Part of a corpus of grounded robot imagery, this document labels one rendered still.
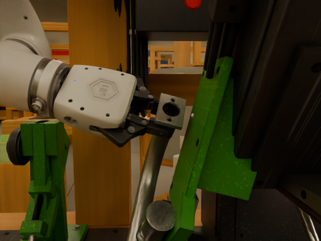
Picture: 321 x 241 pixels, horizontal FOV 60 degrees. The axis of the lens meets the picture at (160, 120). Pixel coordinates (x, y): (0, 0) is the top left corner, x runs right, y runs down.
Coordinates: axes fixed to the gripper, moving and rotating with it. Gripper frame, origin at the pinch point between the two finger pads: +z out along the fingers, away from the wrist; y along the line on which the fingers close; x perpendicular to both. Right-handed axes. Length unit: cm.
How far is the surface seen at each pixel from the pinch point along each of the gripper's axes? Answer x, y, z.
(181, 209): -2.7, -14.5, 3.9
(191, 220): -2.8, -15.4, 5.1
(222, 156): -5.6, -8.0, 7.4
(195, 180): -4.1, -11.2, 4.8
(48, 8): 565, 807, -402
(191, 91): 20.9, 29.4, 8.8
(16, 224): 48, -8, -27
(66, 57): 456, 487, -215
